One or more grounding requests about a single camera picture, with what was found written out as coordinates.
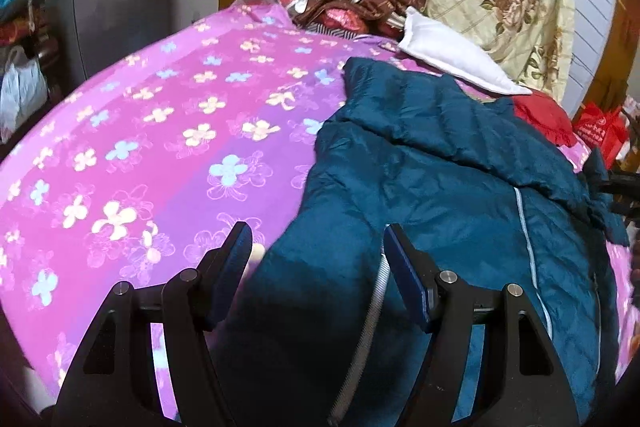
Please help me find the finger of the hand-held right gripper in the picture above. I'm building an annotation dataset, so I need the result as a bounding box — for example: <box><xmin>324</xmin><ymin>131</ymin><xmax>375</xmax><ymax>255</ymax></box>
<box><xmin>601</xmin><ymin>173</ymin><xmax>640</xmax><ymax>198</ymax></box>
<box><xmin>607</xmin><ymin>202</ymin><xmax>640</xmax><ymax>221</ymax></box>

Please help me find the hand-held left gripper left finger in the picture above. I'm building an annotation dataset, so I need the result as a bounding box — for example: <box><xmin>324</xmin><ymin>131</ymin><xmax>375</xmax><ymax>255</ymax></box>
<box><xmin>55</xmin><ymin>221</ymin><xmax>254</xmax><ymax>427</ymax></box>

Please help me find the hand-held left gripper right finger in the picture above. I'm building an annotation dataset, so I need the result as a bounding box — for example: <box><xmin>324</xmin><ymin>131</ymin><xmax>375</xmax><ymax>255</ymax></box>
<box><xmin>382</xmin><ymin>223</ymin><xmax>589</xmax><ymax>427</ymax></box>

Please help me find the teal quilted down jacket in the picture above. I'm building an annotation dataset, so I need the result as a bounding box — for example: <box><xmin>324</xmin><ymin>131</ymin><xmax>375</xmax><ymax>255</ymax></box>
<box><xmin>210</xmin><ymin>57</ymin><xmax>632</xmax><ymax>427</ymax></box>

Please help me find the red gift bag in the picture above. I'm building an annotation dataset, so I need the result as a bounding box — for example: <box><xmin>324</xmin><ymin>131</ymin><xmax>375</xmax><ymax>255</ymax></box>
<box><xmin>572</xmin><ymin>102</ymin><xmax>629</xmax><ymax>164</ymax></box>

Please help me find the red cushion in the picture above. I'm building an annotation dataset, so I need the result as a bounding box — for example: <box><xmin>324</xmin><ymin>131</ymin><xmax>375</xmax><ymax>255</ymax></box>
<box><xmin>512</xmin><ymin>89</ymin><xmax>576</xmax><ymax>148</ymax></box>

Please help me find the pink floral bed sheet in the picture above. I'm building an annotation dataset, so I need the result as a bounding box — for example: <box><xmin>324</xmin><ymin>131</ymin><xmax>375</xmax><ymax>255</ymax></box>
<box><xmin>0</xmin><ymin>2</ymin><xmax>640</xmax><ymax>423</ymax></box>

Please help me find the white pillow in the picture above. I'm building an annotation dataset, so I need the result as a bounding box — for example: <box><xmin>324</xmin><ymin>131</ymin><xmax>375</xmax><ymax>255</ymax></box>
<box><xmin>398</xmin><ymin>6</ymin><xmax>533</xmax><ymax>96</ymax></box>

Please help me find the red patterned cloth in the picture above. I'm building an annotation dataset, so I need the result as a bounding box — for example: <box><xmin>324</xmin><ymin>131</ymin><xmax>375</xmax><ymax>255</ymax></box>
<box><xmin>320</xmin><ymin>6</ymin><xmax>373</xmax><ymax>35</ymax></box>

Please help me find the white plastic bag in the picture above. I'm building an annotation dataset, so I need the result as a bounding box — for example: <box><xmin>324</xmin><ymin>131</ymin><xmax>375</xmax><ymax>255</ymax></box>
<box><xmin>0</xmin><ymin>46</ymin><xmax>49</xmax><ymax>144</ymax></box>

